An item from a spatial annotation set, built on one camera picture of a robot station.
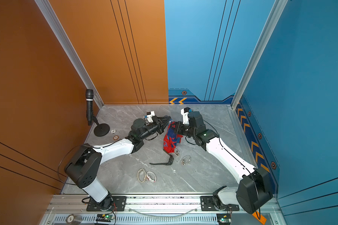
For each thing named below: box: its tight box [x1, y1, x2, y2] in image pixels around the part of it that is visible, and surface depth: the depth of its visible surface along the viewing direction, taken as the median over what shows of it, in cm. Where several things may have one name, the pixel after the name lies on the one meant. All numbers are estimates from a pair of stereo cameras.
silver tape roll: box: [65, 213, 83, 225], surface depth 66 cm
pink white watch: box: [145, 171, 157, 183], surface depth 83 cm
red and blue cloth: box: [162, 120, 184, 153], surface depth 81 cm
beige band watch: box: [137, 168, 147, 183], surface depth 84 cm
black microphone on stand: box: [85, 89, 111, 137], surface depth 89 cm
